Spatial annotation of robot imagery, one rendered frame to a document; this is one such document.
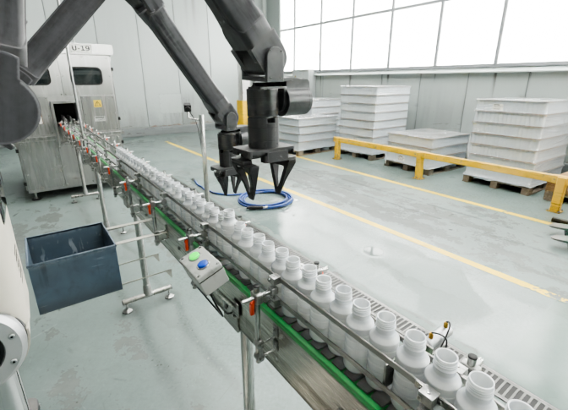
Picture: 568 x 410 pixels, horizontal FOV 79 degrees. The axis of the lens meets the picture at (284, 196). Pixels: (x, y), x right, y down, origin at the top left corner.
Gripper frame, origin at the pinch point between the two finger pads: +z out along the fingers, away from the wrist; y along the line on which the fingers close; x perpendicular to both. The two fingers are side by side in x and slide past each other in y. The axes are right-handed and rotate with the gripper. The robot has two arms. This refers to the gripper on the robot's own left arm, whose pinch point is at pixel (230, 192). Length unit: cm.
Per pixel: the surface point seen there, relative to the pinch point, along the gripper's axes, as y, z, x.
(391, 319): -1, 10, 65
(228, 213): 1.9, 6.8, 1.4
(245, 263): 3.4, 19.5, 13.9
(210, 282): 17.6, 18.2, 19.2
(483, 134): -529, 54, -156
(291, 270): 2.5, 11.7, 36.6
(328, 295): 1, 13, 49
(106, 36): -177, -149, -1032
